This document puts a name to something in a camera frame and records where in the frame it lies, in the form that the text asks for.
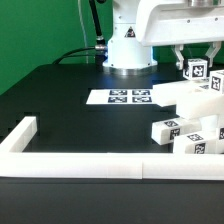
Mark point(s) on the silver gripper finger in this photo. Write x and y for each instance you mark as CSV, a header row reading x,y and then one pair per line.
x,y
212,51
177,50

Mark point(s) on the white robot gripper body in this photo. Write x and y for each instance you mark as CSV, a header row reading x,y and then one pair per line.
x,y
173,22

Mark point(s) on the small white marker cube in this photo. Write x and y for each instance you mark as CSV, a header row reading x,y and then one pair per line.
x,y
195,69
217,81

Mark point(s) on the white chair back piece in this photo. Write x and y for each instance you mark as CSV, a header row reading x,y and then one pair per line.
x,y
192,99

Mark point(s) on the white chair seat piece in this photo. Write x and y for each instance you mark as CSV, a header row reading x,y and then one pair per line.
x,y
213,125

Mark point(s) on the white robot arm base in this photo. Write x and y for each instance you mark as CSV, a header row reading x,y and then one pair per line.
x,y
123,49

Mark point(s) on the white marker sheet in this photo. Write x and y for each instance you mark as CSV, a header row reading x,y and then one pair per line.
x,y
120,97

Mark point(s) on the white U-shaped boundary frame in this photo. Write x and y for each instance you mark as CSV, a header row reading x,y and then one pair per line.
x,y
15,161

